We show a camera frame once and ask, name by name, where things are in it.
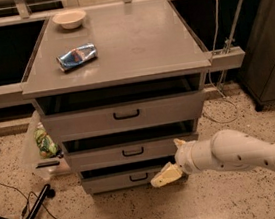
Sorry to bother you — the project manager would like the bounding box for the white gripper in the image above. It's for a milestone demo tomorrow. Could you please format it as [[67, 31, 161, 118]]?
[[150, 139, 219, 188]]

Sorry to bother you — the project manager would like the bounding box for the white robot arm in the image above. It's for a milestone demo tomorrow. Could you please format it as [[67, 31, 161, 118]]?
[[150, 129, 275, 188]]

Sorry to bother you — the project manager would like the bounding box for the grey drawer cabinet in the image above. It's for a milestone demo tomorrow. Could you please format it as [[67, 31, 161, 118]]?
[[23, 0, 210, 184]]

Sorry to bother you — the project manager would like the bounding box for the grey top drawer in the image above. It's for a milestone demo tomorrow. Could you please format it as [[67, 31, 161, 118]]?
[[41, 91, 205, 142]]

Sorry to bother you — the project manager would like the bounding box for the dark grey cabinet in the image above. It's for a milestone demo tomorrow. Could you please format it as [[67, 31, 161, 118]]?
[[239, 0, 275, 112]]

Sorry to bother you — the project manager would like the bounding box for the green snack bag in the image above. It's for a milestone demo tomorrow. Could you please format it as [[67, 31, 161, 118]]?
[[34, 123, 58, 159]]

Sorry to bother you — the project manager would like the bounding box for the clear plastic bin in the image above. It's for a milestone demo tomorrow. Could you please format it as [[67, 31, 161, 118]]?
[[21, 112, 71, 180]]

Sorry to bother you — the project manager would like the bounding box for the white bowl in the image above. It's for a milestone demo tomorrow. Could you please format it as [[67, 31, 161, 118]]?
[[52, 10, 87, 30]]

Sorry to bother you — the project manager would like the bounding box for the metal diagonal rod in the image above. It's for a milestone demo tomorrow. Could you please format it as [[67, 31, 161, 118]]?
[[205, 0, 269, 89]]

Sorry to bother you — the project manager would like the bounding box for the white hanging cable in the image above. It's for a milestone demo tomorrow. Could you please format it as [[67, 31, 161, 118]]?
[[187, 0, 241, 127]]

